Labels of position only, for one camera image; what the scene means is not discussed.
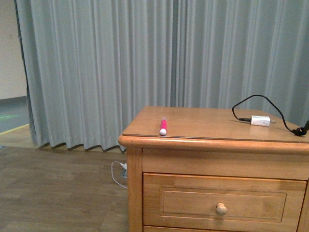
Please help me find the white floor cable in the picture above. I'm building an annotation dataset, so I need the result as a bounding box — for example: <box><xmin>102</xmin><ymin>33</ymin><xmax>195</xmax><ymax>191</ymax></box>
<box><xmin>111</xmin><ymin>161</ymin><xmax>128</xmax><ymax>189</ymax></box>

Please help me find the wooden drawer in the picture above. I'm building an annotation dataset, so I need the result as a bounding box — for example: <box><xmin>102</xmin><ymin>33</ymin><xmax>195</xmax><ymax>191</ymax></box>
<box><xmin>143</xmin><ymin>226</ymin><xmax>230</xmax><ymax>232</ymax></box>
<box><xmin>143</xmin><ymin>173</ymin><xmax>306</xmax><ymax>232</ymax></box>

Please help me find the wooden nightstand cabinet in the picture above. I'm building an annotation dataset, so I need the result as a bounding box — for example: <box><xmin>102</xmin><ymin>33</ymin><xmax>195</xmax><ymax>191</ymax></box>
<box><xmin>119</xmin><ymin>106</ymin><xmax>309</xmax><ymax>232</ymax></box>

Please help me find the open metal floor socket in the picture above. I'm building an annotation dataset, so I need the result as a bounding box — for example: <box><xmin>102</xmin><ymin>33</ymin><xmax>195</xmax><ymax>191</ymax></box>
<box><xmin>121</xmin><ymin>169</ymin><xmax>127</xmax><ymax>178</ymax></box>

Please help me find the grey pleated curtain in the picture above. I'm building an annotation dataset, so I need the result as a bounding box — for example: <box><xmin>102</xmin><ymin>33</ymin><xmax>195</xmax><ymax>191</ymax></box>
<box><xmin>15</xmin><ymin>0</ymin><xmax>309</xmax><ymax>149</ymax></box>

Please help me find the white USB charger adapter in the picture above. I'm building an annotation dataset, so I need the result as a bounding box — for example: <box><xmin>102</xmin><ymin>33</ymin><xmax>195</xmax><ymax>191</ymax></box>
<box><xmin>250</xmin><ymin>116</ymin><xmax>276</xmax><ymax>127</ymax></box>

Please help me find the wooden top drawer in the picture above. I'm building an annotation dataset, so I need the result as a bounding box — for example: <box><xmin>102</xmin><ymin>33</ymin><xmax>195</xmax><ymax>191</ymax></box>
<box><xmin>143</xmin><ymin>173</ymin><xmax>306</xmax><ymax>232</ymax></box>

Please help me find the wooden lower drawer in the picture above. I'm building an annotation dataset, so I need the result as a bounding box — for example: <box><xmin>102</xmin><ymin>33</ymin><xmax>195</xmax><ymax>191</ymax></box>
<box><xmin>143</xmin><ymin>226</ymin><xmax>230</xmax><ymax>232</ymax></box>

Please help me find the pink marker with white cap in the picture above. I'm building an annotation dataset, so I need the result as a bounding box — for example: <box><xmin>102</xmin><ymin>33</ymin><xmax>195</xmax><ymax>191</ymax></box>
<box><xmin>159</xmin><ymin>117</ymin><xmax>167</xmax><ymax>136</ymax></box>

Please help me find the black charging cable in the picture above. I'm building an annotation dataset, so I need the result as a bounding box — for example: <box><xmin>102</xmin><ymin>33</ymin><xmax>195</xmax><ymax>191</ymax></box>
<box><xmin>232</xmin><ymin>94</ymin><xmax>309</xmax><ymax>137</ymax></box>

